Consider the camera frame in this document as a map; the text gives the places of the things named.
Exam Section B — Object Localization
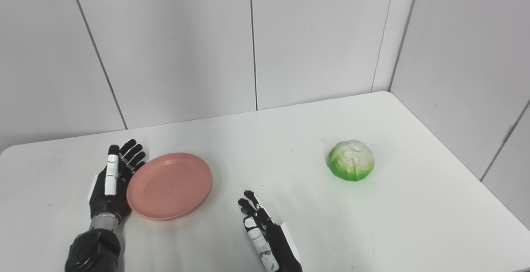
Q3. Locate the green white cabbage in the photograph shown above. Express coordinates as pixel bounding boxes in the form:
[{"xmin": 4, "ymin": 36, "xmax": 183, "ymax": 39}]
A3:
[{"xmin": 328, "ymin": 140, "xmax": 376, "ymax": 182}]

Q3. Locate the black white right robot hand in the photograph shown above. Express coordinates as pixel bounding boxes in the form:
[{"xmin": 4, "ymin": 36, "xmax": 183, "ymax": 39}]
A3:
[{"xmin": 238, "ymin": 190, "xmax": 303, "ymax": 272}]

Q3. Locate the pink round plate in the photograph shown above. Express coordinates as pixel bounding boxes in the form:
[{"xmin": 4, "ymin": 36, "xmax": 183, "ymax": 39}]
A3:
[{"xmin": 126, "ymin": 152, "xmax": 214, "ymax": 221}]

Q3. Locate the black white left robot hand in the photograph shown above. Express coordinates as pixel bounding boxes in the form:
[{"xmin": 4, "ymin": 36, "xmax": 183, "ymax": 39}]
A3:
[{"xmin": 88, "ymin": 139, "xmax": 146, "ymax": 219}]

